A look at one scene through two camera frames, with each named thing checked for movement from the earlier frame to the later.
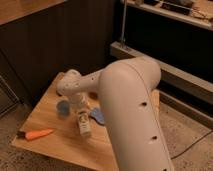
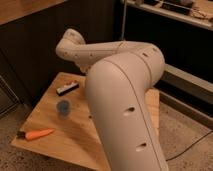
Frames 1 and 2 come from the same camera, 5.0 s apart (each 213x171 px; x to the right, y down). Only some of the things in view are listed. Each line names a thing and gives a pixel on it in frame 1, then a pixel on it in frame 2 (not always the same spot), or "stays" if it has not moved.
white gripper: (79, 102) -> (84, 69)
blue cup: (63, 108) stays
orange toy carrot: (31, 135) stays
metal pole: (123, 39) stays
